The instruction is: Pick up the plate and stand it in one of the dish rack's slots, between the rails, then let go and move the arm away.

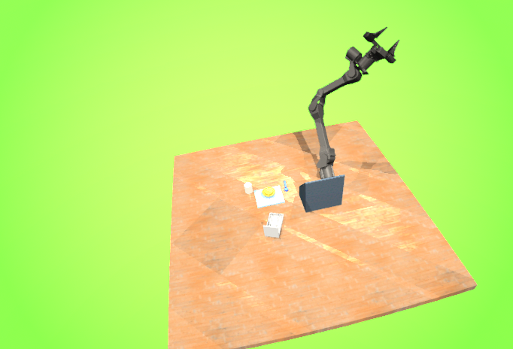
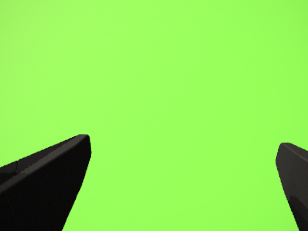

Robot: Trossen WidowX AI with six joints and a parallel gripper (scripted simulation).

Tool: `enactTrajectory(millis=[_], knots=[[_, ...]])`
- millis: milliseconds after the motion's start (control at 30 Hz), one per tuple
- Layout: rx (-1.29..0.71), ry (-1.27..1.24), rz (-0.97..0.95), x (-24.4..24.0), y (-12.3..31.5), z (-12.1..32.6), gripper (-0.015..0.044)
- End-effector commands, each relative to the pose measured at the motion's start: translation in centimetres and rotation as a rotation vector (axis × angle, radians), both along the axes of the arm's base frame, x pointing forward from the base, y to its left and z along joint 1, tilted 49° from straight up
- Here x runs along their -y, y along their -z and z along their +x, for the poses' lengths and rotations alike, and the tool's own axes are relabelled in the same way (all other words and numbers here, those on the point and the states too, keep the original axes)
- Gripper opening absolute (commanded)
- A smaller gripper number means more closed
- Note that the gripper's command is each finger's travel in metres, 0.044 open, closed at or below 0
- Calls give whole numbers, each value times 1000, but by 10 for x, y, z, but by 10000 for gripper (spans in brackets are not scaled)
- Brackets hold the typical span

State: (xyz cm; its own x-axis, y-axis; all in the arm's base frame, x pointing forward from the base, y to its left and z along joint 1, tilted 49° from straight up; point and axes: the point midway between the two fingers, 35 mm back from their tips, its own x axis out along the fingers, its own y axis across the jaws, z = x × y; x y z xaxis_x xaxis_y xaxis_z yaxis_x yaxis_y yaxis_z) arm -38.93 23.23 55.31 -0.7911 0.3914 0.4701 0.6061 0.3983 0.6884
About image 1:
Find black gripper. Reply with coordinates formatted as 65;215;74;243
363;27;399;64

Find yellow plate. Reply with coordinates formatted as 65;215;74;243
262;187;275;197

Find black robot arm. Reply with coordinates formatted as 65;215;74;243
308;46;388;179

